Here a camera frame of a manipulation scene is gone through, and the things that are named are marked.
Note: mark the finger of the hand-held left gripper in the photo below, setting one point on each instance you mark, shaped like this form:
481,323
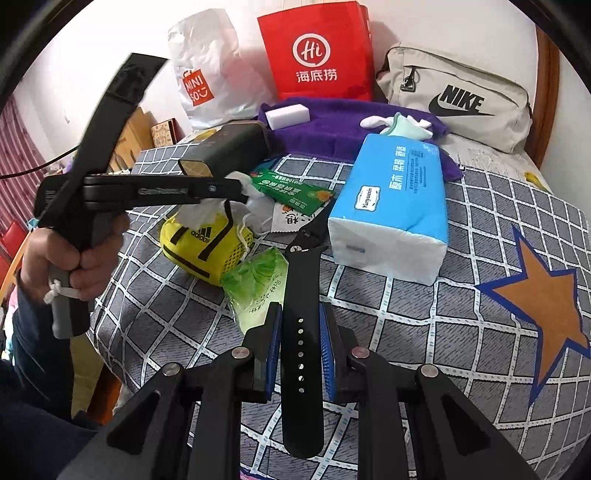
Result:
184,190

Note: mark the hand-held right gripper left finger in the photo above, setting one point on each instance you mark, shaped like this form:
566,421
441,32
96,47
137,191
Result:
275,355

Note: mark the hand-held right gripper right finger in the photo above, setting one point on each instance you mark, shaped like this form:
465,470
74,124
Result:
328,360

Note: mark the yellow black packet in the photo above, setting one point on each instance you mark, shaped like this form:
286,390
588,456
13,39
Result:
194,247

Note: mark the dark green box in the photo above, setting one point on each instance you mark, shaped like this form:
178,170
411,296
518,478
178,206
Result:
226,147

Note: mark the light green tissue packet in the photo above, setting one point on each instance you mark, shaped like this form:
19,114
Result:
251,286

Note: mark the green snack packet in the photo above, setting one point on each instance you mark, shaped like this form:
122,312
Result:
286,189

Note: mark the white printed packet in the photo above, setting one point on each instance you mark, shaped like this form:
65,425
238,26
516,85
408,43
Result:
288,220

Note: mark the blue tissue pack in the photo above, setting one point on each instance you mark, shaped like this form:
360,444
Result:
392,198

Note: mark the person's left forearm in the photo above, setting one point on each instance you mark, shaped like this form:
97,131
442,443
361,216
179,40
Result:
32,369

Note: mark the person's left hand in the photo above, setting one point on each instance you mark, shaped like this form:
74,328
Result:
97,265

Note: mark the tan cardboard box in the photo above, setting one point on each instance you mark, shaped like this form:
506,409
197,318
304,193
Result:
131,138

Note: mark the brown patterned box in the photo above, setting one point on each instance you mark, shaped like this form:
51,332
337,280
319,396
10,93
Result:
164,134

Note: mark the red striped curtain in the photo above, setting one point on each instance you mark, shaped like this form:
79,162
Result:
21,152

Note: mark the grey checkered blanket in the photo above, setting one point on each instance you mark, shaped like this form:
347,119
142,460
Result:
415,332

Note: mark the white eraser block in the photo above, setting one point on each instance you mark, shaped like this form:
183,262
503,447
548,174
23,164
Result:
287,118

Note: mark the white plastic shopping bag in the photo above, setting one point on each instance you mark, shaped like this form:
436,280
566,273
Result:
207,55

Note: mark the red plastic stool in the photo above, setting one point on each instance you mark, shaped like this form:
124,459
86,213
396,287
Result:
11,244

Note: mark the purple towel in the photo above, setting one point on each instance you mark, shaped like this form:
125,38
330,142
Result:
332,136

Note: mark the red paper bag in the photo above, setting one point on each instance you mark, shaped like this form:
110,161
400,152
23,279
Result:
286,69

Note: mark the white cloth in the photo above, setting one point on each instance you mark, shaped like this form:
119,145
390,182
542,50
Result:
371,122

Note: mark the mint green cloth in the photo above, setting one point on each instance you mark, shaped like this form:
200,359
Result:
408,129

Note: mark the beige sling bag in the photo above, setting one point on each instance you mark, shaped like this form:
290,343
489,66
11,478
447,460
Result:
415,104

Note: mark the white fruit print bed sheet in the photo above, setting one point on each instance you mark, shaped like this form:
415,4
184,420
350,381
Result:
498,162

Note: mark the wooden headboard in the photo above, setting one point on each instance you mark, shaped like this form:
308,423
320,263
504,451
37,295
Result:
549,92

